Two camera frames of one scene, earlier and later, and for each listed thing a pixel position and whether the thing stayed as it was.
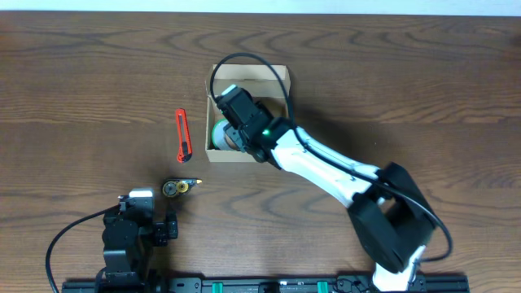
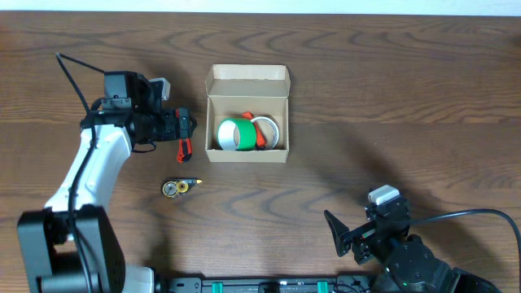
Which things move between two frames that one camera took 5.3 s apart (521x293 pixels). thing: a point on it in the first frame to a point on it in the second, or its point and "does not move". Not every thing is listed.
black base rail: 260,285 does not move
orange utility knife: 184,142 does not move
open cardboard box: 264,85 does not move
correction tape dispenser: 179,186 does not move
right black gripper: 233,136 to 359,238
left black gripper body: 164,233 to 181,124
